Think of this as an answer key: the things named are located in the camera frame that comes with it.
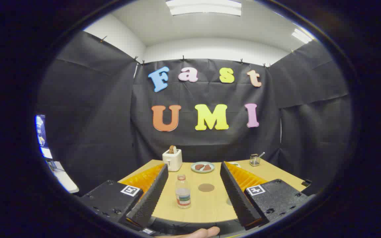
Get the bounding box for long ceiling light panel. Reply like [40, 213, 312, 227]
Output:
[165, 0, 242, 17]

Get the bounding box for white side desk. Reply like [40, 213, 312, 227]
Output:
[47, 160, 79, 194]

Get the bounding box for computer monitor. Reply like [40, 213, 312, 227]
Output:
[35, 114, 54, 160]

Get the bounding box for small ceiling light panel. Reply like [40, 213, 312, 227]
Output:
[291, 28, 313, 44]

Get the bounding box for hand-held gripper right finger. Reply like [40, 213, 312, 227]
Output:
[220, 161, 313, 230]

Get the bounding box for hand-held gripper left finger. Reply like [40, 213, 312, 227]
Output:
[78, 163, 169, 228]

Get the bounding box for light green plate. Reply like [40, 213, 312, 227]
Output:
[190, 161, 215, 174]

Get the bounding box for white toaster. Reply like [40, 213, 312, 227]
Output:
[162, 149, 183, 172]

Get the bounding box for wooden table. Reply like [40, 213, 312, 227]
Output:
[118, 159, 308, 223]

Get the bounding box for clear juice bottle red label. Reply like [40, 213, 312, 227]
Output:
[175, 175, 191, 209]

